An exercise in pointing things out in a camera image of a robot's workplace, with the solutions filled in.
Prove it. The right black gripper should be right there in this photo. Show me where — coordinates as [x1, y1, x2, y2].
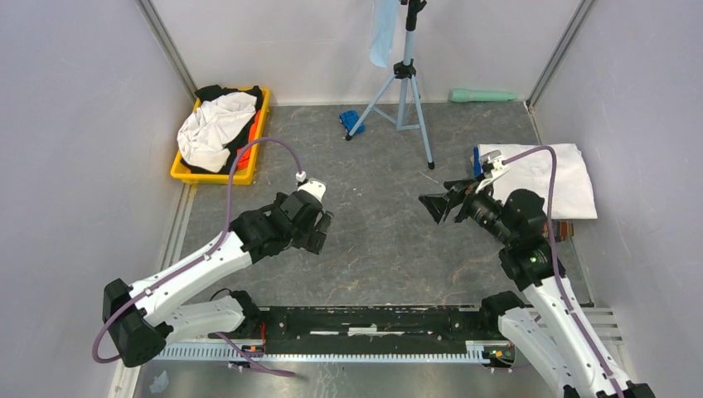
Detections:
[419, 171, 516, 245]

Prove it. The blue printed t-shirt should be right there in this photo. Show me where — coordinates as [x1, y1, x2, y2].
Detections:
[472, 147, 482, 177]

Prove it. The white long-sleeve shirt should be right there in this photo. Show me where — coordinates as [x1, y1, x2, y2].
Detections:
[493, 143, 598, 220]

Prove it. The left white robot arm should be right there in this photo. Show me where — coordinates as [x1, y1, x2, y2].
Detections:
[103, 180, 333, 367]

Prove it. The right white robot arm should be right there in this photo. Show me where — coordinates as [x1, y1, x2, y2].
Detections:
[419, 179, 654, 397]

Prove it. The mint green cylinder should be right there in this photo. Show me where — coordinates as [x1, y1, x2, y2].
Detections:
[448, 89, 517, 103]

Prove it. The orange garment in tray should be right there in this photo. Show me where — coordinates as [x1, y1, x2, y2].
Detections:
[235, 109, 264, 172]

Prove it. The small blue object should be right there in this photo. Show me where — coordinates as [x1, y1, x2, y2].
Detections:
[339, 109, 359, 133]

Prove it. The folded plaid shirt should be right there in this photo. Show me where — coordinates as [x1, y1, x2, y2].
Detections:
[542, 220, 575, 243]

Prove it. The light blue music stand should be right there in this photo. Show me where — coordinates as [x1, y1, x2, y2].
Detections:
[345, 0, 435, 170]

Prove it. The yellow plastic tray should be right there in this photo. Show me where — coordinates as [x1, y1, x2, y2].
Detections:
[170, 85, 270, 185]

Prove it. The black garment in tray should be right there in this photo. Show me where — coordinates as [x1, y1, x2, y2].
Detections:
[181, 84, 264, 176]

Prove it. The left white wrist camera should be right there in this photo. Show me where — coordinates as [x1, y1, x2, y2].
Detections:
[295, 171, 327, 204]

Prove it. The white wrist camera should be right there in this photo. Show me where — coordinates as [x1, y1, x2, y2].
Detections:
[476, 150, 509, 192]
[295, 171, 327, 204]

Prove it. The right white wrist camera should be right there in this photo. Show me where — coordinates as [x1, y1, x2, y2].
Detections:
[476, 150, 509, 192]

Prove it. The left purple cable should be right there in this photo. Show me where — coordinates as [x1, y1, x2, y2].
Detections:
[91, 137, 306, 379]

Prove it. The purple cable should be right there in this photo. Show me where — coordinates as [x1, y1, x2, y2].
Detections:
[91, 137, 306, 379]
[502, 144, 628, 398]

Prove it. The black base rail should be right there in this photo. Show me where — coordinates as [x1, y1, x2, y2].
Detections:
[226, 305, 507, 356]

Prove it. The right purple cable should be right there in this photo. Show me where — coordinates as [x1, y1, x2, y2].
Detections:
[502, 144, 628, 398]

